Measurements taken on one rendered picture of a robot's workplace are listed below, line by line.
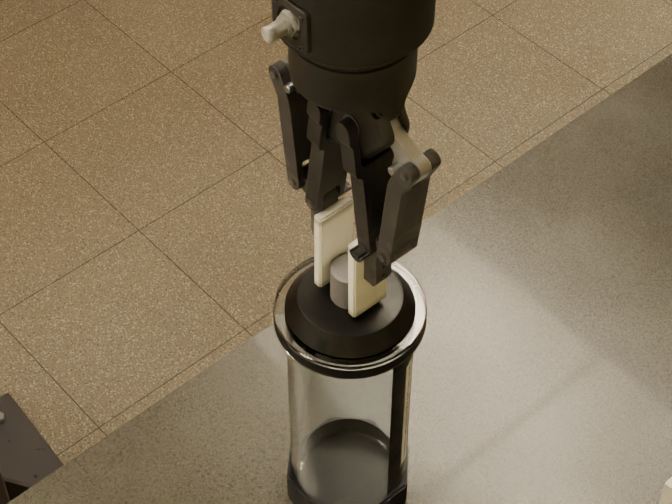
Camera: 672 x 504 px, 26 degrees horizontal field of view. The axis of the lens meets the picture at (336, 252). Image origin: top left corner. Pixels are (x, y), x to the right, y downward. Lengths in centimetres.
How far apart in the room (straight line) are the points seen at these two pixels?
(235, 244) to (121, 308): 24
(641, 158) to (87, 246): 140
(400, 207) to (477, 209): 53
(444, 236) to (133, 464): 37
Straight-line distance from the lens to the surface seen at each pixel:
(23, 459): 237
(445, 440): 123
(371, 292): 98
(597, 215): 141
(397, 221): 88
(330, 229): 97
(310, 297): 101
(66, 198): 274
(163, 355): 248
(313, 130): 90
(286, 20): 79
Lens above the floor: 196
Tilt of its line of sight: 49 degrees down
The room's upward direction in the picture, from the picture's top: straight up
